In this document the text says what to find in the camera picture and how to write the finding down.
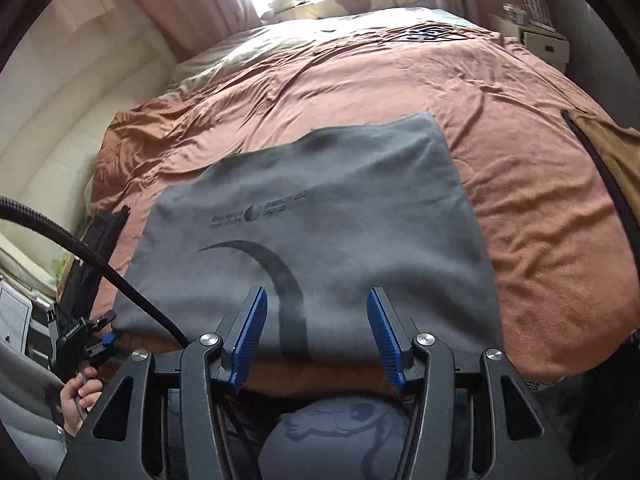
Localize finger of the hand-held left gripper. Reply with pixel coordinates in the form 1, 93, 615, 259
89, 332, 121, 365
82, 311, 117, 333

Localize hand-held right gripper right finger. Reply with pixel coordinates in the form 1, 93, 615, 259
366, 287, 578, 480

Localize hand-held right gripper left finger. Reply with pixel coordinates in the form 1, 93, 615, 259
57, 285, 268, 480

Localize grey t-shirt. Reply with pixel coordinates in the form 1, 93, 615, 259
112, 111, 503, 366

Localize person's left hand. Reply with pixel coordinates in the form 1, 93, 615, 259
60, 367, 103, 436

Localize white bedside shelf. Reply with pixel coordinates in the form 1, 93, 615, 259
0, 280, 33, 356

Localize green tissue pack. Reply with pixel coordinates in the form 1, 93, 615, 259
50, 250, 76, 291

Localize black printed t-shirt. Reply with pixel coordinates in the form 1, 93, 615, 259
57, 205, 132, 321

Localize person's right leg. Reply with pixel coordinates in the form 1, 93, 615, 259
260, 395, 416, 480

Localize brown blanket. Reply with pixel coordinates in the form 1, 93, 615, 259
87, 27, 640, 386

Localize cream padded headboard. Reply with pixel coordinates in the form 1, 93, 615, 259
0, 0, 176, 241

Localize pale green pillow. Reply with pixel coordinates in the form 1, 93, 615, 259
165, 7, 476, 96

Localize tan garment with black trim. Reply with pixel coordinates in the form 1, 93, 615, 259
560, 107, 640, 271

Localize black patterned item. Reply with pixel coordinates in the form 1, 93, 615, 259
400, 24, 468, 43

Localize white storage boxes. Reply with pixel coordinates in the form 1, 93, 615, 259
487, 10, 571, 78

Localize printed window seat cushion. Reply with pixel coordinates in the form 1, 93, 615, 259
280, 0, 436, 21

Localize white desktop rack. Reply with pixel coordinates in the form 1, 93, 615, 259
515, 0, 556, 28

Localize black flexible cable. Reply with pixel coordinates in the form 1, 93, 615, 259
0, 199, 191, 348

